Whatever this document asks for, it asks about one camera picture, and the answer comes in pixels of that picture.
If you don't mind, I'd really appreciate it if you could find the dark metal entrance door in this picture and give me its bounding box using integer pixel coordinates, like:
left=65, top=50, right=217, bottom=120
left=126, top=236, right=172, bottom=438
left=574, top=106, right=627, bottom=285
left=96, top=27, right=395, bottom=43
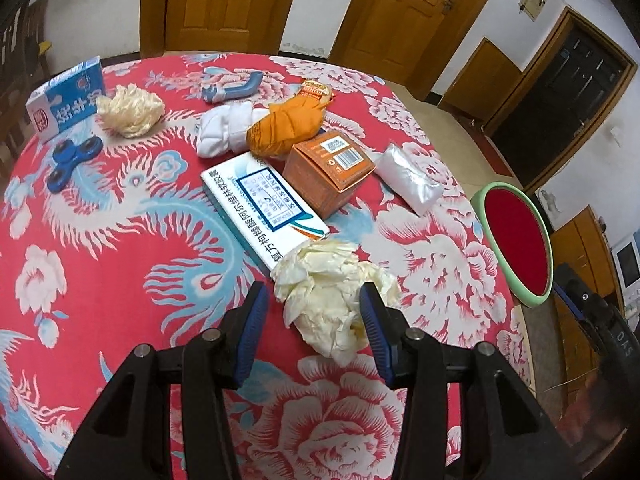
left=482, top=7, right=638, bottom=193

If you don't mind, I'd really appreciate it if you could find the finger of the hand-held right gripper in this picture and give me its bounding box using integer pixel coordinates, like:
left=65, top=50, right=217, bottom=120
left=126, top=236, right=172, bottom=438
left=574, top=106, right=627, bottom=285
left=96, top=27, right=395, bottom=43
left=553, top=262, right=609, bottom=347

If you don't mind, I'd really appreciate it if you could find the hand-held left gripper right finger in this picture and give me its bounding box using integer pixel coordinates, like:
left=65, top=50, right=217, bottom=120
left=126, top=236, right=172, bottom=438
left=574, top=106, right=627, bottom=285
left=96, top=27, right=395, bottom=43
left=359, top=281, right=583, bottom=480

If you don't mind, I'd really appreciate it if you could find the blue plastic handle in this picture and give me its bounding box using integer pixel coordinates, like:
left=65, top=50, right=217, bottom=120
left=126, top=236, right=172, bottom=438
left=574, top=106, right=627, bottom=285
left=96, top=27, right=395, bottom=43
left=201, top=71, right=263, bottom=105

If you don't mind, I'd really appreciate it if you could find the dark wooden chair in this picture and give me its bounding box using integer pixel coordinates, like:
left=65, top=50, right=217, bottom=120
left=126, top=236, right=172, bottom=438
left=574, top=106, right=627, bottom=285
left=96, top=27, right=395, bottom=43
left=0, top=10, right=32, bottom=171

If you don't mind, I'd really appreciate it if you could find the orange cloth bundle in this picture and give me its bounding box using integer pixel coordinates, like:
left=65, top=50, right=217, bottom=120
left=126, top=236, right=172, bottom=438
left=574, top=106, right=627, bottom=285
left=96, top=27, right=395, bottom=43
left=246, top=94, right=326, bottom=156

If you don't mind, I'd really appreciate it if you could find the blue fidget spinner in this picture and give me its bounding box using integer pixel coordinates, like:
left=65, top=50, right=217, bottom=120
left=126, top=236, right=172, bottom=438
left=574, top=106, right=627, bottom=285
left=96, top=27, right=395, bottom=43
left=46, top=136, right=103, bottom=193

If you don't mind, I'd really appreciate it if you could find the white monitor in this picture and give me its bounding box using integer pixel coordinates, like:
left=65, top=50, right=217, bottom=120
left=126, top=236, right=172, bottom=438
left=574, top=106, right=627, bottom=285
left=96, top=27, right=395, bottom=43
left=611, top=237, right=640, bottom=291

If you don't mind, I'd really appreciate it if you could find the low wooden cabinet door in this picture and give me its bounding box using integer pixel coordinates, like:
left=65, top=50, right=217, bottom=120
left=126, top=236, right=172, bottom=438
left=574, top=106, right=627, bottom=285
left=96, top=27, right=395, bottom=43
left=442, top=37, right=526, bottom=121

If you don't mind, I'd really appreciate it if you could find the orange cardboard box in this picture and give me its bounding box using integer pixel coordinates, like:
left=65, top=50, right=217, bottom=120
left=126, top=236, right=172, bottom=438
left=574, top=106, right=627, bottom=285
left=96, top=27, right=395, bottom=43
left=283, top=130, right=376, bottom=220

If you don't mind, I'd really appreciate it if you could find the clear bag of white powder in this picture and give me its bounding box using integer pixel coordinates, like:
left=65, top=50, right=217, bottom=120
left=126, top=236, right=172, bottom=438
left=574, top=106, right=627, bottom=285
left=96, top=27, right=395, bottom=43
left=374, top=142, right=446, bottom=217

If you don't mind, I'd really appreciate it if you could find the crumpled cream paper ball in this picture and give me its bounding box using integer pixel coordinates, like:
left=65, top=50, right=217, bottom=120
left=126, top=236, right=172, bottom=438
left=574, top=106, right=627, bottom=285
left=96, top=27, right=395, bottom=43
left=95, top=85, right=165, bottom=138

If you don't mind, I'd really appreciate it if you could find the orange snack packet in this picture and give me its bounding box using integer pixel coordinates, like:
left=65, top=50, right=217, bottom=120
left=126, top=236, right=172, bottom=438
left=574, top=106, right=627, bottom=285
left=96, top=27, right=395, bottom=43
left=299, top=77, right=335, bottom=108

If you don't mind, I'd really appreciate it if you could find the white sock bundle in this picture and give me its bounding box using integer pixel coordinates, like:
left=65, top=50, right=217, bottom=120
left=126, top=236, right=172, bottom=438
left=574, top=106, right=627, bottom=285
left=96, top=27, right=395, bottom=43
left=195, top=101, right=261, bottom=157

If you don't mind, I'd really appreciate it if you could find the wooden chair with yellow cushion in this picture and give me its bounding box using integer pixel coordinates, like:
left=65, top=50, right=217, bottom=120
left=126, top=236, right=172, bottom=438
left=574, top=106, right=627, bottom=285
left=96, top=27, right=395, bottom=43
left=26, top=0, right=53, bottom=56

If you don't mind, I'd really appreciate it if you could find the red stool with green rim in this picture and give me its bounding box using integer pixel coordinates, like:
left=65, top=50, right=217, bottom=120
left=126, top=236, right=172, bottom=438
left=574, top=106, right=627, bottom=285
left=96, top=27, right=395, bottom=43
left=470, top=182, right=555, bottom=309

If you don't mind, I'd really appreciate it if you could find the blue white milk carton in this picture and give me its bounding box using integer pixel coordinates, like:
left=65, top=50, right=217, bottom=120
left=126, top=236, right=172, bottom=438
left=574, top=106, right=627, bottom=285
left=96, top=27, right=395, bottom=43
left=25, top=57, right=105, bottom=143

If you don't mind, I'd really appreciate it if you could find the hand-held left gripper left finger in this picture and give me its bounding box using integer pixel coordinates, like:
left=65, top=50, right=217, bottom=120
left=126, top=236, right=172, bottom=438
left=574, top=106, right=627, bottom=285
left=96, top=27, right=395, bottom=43
left=55, top=281, right=271, bottom=480

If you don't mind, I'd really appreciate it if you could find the large cream plastic bag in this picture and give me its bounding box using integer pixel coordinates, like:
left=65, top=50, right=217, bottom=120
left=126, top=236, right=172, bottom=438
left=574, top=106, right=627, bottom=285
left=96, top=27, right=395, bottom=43
left=270, top=240, right=402, bottom=363

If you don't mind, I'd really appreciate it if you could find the wooden panel door with latch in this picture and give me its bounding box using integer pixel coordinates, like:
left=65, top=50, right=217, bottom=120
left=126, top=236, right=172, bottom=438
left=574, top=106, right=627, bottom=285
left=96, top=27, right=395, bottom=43
left=330, top=0, right=511, bottom=86

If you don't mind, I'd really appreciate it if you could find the white blue medicine box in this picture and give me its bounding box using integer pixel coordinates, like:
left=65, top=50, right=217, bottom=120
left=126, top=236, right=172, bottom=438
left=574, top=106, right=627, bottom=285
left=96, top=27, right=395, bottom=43
left=201, top=152, right=331, bottom=271

